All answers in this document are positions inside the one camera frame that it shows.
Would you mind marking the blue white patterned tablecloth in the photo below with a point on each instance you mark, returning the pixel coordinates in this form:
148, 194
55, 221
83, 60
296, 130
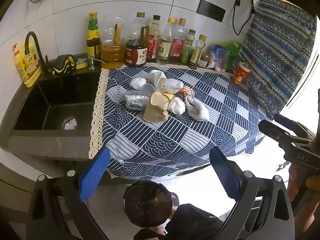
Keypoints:
142, 150

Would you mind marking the black kitchen sink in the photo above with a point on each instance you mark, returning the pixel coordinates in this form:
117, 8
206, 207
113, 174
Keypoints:
33, 123

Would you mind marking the yellow green sponge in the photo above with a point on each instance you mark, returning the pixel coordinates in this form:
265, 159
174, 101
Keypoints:
81, 63

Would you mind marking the large soy sauce jug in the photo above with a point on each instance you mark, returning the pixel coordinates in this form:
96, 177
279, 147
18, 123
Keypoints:
137, 42

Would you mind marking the tissue in sink drain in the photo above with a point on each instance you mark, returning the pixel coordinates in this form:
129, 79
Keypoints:
70, 125

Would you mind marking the green-label small bottle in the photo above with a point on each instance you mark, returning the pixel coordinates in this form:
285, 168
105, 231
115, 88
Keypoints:
187, 47

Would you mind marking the red-label clear bottle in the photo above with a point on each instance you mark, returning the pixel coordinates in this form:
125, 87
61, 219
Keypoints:
178, 37

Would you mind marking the white vinegar bottle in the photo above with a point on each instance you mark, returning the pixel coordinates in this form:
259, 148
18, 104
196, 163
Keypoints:
165, 43

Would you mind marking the yellow black cleaning cloth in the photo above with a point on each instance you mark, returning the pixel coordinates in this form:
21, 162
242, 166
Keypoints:
63, 65

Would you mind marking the red paper cup with straw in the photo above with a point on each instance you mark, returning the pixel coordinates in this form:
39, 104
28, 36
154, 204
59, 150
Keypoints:
242, 71

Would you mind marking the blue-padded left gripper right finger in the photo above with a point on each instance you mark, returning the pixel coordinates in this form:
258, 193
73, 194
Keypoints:
227, 171

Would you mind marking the patterned blue curtain cloth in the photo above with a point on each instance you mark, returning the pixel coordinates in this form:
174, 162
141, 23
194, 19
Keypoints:
280, 41

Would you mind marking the red-label dark sauce bottle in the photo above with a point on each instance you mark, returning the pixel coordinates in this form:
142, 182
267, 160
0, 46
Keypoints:
153, 40

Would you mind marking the small sesame oil bottle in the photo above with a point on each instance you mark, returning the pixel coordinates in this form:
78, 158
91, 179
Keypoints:
200, 44

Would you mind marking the metal soap dispenser pump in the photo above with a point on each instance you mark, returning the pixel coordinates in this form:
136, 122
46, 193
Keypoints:
94, 63

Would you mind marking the plastic bags of seasoning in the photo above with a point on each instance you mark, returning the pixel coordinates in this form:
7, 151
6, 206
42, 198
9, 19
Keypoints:
221, 57

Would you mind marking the black faucet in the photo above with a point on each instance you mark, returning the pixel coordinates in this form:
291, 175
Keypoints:
36, 46

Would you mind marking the green-label sauce bottle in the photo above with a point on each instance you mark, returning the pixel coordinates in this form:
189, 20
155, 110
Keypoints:
93, 41

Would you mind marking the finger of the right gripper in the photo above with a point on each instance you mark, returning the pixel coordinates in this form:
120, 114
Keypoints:
287, 122
278, 134

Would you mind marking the white tissue ball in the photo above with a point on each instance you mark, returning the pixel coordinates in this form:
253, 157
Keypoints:
137, 83
176, 106

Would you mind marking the white paper cup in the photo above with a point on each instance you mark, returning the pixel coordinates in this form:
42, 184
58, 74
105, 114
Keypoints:
158, 79

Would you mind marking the black trash bin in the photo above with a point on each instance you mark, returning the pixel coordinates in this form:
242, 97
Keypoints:
147, 204

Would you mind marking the brown paper cup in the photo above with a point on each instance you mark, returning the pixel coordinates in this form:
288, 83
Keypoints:
156, 109

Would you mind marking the large cooking oil jug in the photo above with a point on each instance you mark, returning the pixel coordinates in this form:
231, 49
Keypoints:
112, 42

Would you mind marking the black wall socket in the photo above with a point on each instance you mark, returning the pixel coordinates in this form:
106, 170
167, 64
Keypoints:
211, 11

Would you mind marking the person's right hand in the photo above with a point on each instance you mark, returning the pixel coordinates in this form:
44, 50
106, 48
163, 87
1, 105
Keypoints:
303, 189

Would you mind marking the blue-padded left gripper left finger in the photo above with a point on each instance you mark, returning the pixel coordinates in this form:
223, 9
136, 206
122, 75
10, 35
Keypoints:
91, 178

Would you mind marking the yellow dish soap bottle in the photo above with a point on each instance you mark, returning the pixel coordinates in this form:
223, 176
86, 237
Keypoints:
28, 66

